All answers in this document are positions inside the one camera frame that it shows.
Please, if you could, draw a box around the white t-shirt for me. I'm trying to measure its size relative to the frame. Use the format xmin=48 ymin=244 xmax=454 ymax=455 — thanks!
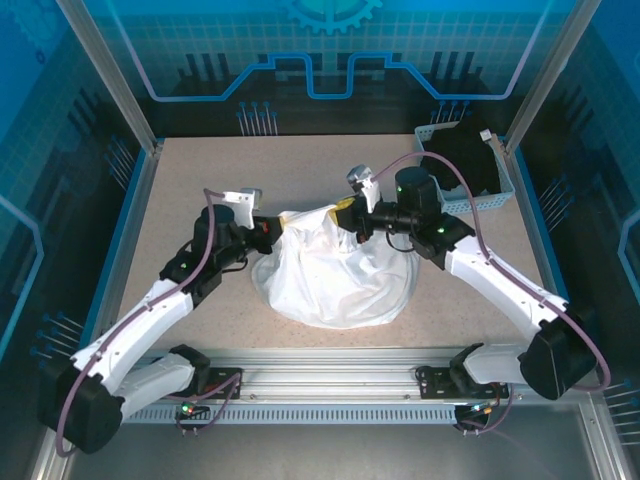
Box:
xmin=251 ymin=202 xmax=421 ymax=330

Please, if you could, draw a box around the black garment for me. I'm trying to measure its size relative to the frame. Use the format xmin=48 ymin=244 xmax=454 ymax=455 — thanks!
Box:
xmin=421 ymin=118 xmax=504 ymax=200

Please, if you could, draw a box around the light blue perforated basket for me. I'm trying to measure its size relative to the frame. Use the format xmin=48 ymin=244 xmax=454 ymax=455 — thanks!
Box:
xmin=414 ymin=123 xmax=518 ymax=216

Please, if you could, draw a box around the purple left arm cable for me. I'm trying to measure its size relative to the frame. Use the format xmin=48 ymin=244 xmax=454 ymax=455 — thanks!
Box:
xmin=55 ymin=188 xmax=261 ymax=459

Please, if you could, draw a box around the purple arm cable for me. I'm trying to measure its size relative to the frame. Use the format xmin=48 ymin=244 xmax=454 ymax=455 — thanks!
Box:
xmin=370 ymin=152 xmax=611 ymax=436
xmin=55 ymin=188 xmax=261 ymax=459

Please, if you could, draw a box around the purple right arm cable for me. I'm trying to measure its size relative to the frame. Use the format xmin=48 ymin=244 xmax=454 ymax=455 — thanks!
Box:
xmin=370 ymin=152 xmax=611 ymax=436

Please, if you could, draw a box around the aluminium table side rail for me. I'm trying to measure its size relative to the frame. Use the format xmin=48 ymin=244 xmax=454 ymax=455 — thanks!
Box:
xmin=84 ymin=142 xmax=166 ymax=364

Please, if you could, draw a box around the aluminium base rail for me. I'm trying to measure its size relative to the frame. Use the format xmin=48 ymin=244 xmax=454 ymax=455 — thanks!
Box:
xmin=64 ymin=344 xmax=596 ymax=401

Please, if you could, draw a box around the aluminium frame post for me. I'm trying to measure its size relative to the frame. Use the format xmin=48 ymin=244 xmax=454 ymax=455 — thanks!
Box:
xmin=502 ymin=0 xmax=605 ymax=156
xmin=53 ymin=0 xmax=165 ymax=155

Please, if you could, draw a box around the slotted grey cable duct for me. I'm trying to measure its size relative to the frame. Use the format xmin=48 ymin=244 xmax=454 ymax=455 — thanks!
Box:
xmin=79 ymin=404 xmax=471 ymax=426

